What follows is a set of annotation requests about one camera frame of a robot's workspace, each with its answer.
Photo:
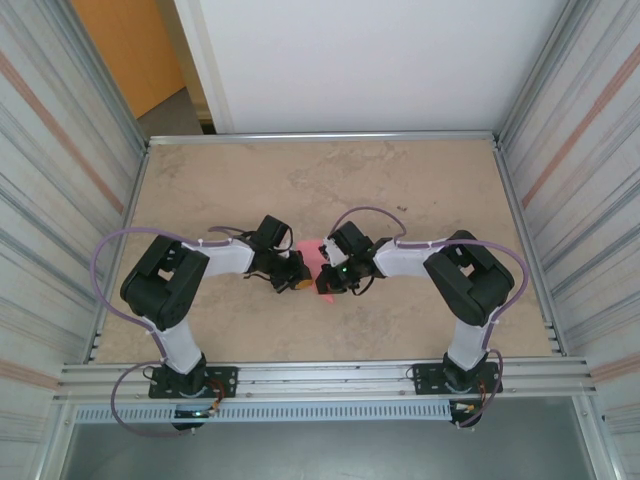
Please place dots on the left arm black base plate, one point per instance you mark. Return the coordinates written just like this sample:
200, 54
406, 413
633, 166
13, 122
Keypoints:
225, 380

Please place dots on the grey metal bottom panel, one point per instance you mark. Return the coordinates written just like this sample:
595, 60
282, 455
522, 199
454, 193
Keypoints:
325, 455

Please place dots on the long aluminium table edge rail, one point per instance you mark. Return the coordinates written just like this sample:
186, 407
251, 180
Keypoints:
325, 136

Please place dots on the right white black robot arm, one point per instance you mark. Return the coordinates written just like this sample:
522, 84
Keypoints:
470, 280

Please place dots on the short aluminium table edge rail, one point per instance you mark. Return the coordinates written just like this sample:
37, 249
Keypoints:
140, 175
506, 175

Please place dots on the white door frame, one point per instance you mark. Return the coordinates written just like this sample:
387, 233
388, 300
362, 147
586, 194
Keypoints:
210, 75

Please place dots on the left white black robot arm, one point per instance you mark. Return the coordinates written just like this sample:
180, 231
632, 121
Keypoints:
165, 285

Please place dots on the pink paper sheet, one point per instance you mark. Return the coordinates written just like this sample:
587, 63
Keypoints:
309, 250

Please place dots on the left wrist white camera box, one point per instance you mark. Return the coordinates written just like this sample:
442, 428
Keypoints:
286, 253

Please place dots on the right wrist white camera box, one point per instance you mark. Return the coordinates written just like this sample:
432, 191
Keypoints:
332, 252

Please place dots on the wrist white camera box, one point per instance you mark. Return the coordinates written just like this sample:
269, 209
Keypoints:
332, 252
286, 253

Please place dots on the wide aluminium mounting rail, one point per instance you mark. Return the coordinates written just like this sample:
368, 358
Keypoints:
325, 372

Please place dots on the orange door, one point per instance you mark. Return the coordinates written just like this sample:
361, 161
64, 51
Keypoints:
130, 50

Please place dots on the corrugated translucent side panel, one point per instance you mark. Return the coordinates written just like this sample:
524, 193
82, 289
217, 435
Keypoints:
50, 200
590, 200

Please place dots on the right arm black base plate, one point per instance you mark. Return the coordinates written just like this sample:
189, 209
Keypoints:
425, 382

